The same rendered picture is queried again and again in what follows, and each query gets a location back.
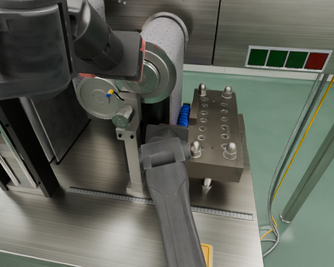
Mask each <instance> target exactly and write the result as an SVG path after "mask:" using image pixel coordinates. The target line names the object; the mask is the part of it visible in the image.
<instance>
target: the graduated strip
mask: <svg viewBox="0 0 334 267"><path fill-rule="evenodd" d="M67 192H71V193H77V194H84V195H91V196H95V197H102V198H108V199H115V200H121V201H128V202H135V203H142V204H148V205H153V206H154V205H155V204H154V202H153V199H152V198H145V197H138V196H134V195H127V194H120V193H113V192H107V191H100V190H93V189H86V188H79V187H75V186H70V187H69V188H68V190H67ZM190 206H191V211H193V212H199V213H206V214H210V215H217V216H223V217H230V218H237V219H244V220H250V221H253V214H252V213H246V212H238V211H232V210H225V209H218V208H211V207H204V206H198V205H193V204H191V205H190Z"/></svg>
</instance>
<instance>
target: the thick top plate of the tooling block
mask: <svg viewBox="0 0 334 267"><path fill-rule="evenodd" d="M197 92H198V89H197V88H195V90H194V95H193V99H192V102H197V103H199V104H198V113H197V121H196V123H195V122H189V124H188V129H189V136H188V143H189V147H190V144H191V143H192V142H193V141H198V142H199V143H200V152H201V156H200V157H199V158H196V159H194V158H191V160H190V161H188V162H186V168H187V174H188V176H195V177H202V178H207V179H215V180H222V181H230V182H238V183H239V181H240V178H241V175H242V172H243V169H244V167H243V157H242V147H241V137H240V127H239V118H238V108H237V102H236V92H232V95H231V96H232V97H231V98H230V99H225V98H223V97H222V94H223V91H217V90H206V96H198V95H197ZM228 143H235V144H236V159H235V160H232V161H229V160H226V159H225V158H224V157H223V152H224V150H225V147H226V146H227V144H228Z"/></svg>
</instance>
